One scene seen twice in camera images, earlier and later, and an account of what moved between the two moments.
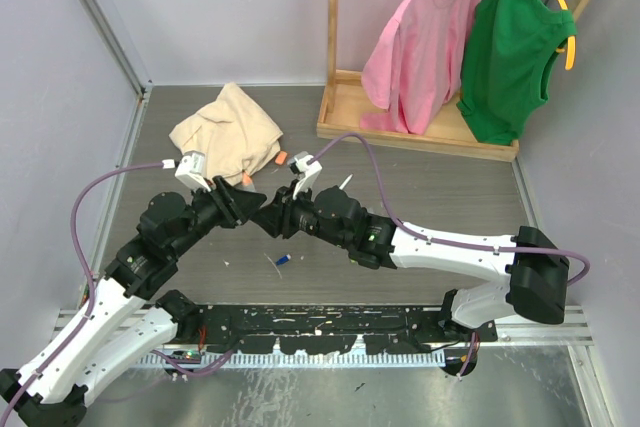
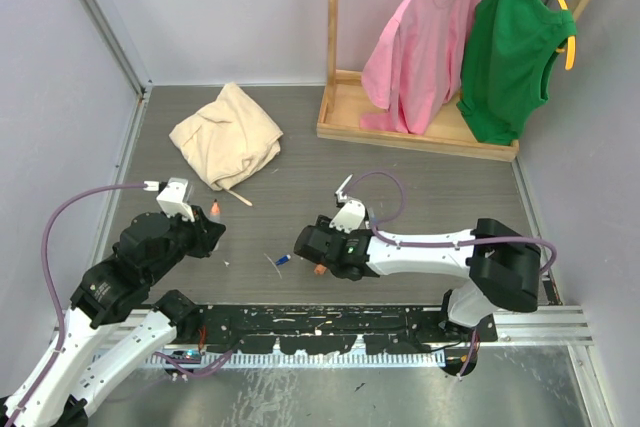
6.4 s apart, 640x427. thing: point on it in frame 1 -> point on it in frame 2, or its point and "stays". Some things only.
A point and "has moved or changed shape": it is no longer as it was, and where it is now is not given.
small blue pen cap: (283, 259) stays
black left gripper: (237, 206) -> (206, 232)
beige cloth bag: (233, 133) stays
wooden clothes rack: (344, 103) stays
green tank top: (513, 36) stays
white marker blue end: (346, 181) stays
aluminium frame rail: (109, 31) stays
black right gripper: (277, 217) -> (323, 225)
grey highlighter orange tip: (246, 178) has moved or changed shape
